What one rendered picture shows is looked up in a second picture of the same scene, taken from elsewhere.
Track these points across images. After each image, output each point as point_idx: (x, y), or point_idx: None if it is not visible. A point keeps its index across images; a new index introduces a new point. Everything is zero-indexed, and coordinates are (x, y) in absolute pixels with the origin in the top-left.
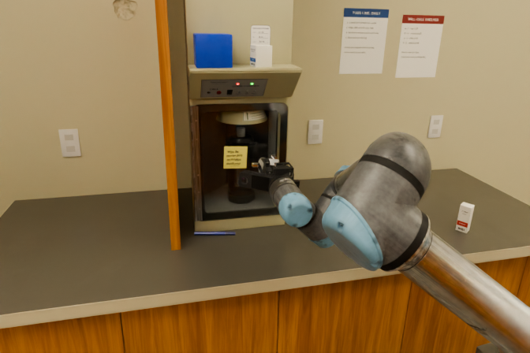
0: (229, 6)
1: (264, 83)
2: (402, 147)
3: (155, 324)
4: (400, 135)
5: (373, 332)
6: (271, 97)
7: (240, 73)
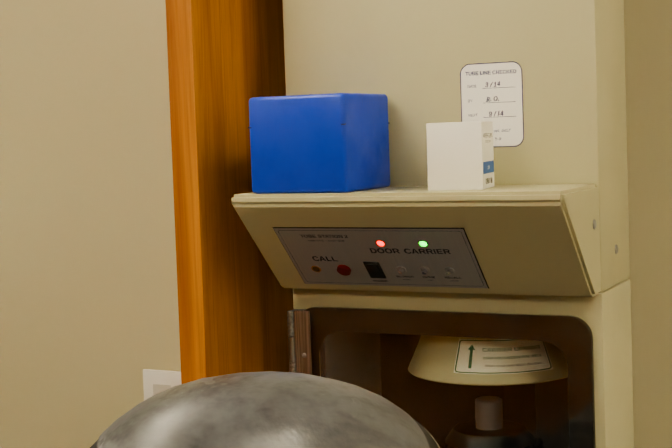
0: (395, 17)
1: (461, 242)
2: (155, 412)
3: None
4: (223, 377)
5: None
6: (524, 294)
7: (366, 209)
